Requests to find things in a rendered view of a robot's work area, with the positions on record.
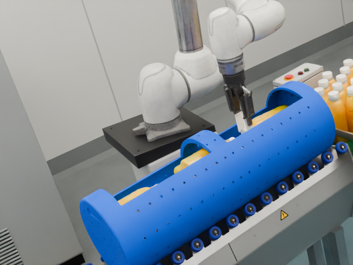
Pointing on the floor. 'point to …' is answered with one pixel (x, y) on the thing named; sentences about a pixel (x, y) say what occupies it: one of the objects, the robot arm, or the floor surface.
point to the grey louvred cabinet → (29, 192)
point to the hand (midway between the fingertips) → (244, 123)
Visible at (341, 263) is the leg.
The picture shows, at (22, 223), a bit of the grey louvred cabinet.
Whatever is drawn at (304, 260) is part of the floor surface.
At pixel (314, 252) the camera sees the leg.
